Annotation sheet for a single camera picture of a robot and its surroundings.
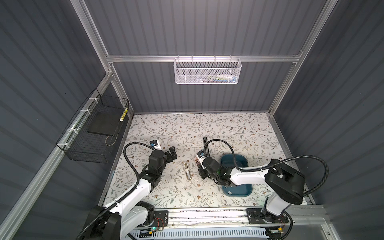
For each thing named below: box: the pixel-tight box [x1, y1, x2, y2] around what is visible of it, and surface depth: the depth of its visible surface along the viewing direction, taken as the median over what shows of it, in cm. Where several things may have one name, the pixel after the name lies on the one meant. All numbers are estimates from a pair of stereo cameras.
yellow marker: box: [119, 107, 128, 122], surface depth 83 cm
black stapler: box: [203, 136, 210, 158], surface depth 101 cm
